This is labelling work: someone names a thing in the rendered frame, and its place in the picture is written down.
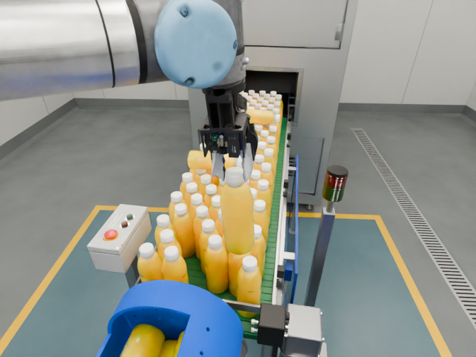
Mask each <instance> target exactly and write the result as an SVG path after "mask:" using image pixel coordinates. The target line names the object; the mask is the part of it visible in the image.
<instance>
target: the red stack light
mask: <svg viewBox="0 0 476 357"><path fill-rule="evenodd" d="M347 178H348V176H345V177H343V178H337V177H333V176H331V175H329V174H328V173H327V172H326V176H325V180H324V182H325V184H326V185H327V186H328V187H330V188H334V189H341V188H344V187H345V186H346V182H347Z"/></svg>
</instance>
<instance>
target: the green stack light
mask: <svg viewBox="0 0 476 357"><path fill-rule="evenodd" d="M344 190H345V187H344V188H341V189H334V188H330V187H328V186H327V185H326V184H325V183H324V187H323V191H322V197H323V198H324V199H325V200H328V201H330V202H339V201H341V200H342V199H343V196H344Z"/></svg>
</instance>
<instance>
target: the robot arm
mask: <svg viewBox="0 0 476 357"><path fill-rule="evenodd" d="M242 2H243V0H0V101H10V100H16V99H23V98H34V97H40V96H51V95H57V94H69V93H75V92H81V91H93V90H99V89H110V88H116V87H122V86H134V85H137V84H149V83H155V82H162V81H173V82H174V83H175V84H178V85H180V86H186V87H188V88H191V89H202V92H203V93H204V94H205V100H206V106H207V111H208V115H207V117H206V119H205V121H204V123H203V125H202V127H201V129H200V136H201V141H202V146H203V154H204V157H206V156H207V153H208V151H209V152H210V157H211V162H212V171H211V175H212V177H214V176H215V174H217V175H218V177H219V178H220V179H221V181H225V171H226V168H225V158H224V155H225V154H227V153H228V156H229V158H239V156H240V157H241V158H242V167H243V169H244V172H243V177H244V182H247V181H248V180H249V178H250V176H251V173H252V170H253V166H254V160H255V156H256V151H257V147H258V143H259V139H258V135H257V132H256V130H255V127H254V123H251V124H250V122H249V120H250V118H251V116H250V115H249V114H248V113H246V111H247V99H246V98H245V97H243V96H242V95H241V94H239V93H241V92H242V91H243V90H245V88H246V84H245V76H246V68H245V65H246V64H249V58H248V57H245V58H244V24H243V10H242ZM203 136H205V144H204V139H203ZM205 145H206V146H205Z"/></svg>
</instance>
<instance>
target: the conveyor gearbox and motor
mask: <svg viewBox="0 0 476 357"><path fill-rule="evenodd" d="M286 312H289V313H290V322H289V324H288V332H285V334H288V335H287V338H286V337H284V340H283V347H282V348H280V357H327V344H326V343H323V341H324V337H322V335H323V332H322V312H321V310H320V308H318V307H310V306H304V305H295V304H290V303H289V304H287V308H286Z"/></svg>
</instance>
